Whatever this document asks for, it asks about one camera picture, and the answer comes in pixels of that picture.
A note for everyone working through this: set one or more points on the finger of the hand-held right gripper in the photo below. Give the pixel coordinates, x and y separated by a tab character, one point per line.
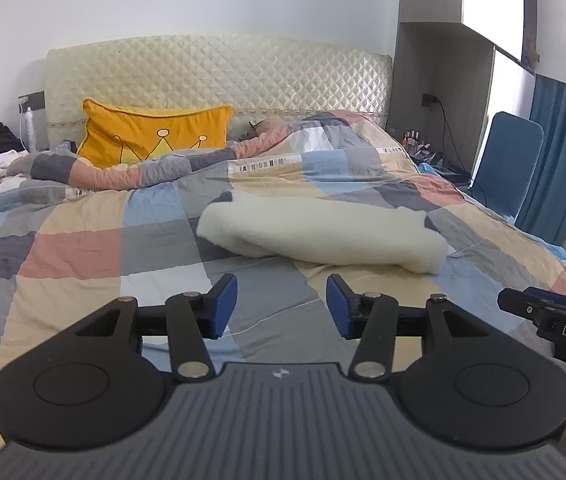
528	302

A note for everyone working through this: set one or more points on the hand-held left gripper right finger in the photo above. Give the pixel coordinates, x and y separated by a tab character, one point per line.
339	305

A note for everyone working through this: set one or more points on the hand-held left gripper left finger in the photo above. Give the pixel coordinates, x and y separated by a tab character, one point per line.
223	305

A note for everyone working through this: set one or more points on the cream sweater with blue stripes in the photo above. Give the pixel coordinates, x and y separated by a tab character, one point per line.
323	232

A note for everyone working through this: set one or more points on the blue chair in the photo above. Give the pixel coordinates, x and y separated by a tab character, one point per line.
508	165

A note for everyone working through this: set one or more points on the blue curtain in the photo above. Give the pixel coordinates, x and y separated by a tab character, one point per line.
553	160

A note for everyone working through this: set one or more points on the patchwork checked quilt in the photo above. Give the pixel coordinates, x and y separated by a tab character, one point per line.
78	255

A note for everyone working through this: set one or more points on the row of small bottles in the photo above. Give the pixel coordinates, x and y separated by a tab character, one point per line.
412	141

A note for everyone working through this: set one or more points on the yellow pillow with crown print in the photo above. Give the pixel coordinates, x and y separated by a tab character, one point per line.
163	132

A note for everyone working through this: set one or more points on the grey pink pillow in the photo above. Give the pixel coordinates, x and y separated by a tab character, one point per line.
268	127

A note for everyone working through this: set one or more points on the black plug charger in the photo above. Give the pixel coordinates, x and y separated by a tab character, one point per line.
429	99

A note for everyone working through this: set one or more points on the cream quilted headboard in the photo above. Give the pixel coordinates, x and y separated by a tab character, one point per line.
223	75

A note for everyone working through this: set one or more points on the white spray bottle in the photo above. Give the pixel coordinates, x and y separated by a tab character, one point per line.
31	132

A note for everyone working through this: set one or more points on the grey wall cabinet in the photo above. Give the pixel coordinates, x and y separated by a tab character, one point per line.
433	60

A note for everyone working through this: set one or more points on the grey wall socket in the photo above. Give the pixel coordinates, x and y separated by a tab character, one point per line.
33	100

